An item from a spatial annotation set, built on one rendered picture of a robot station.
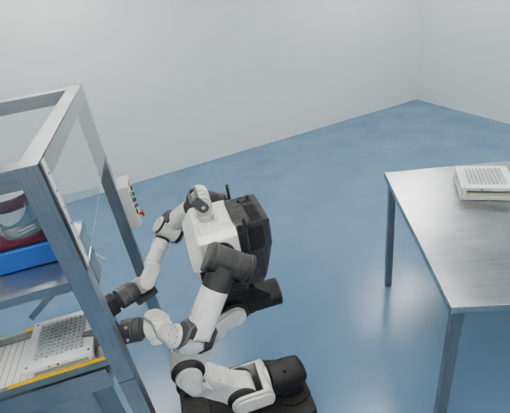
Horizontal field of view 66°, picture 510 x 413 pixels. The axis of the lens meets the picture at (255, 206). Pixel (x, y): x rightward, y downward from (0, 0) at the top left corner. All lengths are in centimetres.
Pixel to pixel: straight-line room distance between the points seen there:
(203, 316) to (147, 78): 376
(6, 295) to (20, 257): 13
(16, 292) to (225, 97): 400
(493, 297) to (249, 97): 401
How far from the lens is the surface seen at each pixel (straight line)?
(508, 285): 177
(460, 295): 168
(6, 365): 187
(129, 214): 227
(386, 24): 607
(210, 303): 125
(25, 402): 177
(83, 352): 162
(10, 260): 145
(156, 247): 180
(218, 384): 194
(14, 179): 116
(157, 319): 150
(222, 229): 135
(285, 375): 203
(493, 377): 257
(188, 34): 480
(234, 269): 123
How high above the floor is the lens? 197
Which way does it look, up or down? 30 degrees down
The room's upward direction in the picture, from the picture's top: 9 degrees counter-clockwise
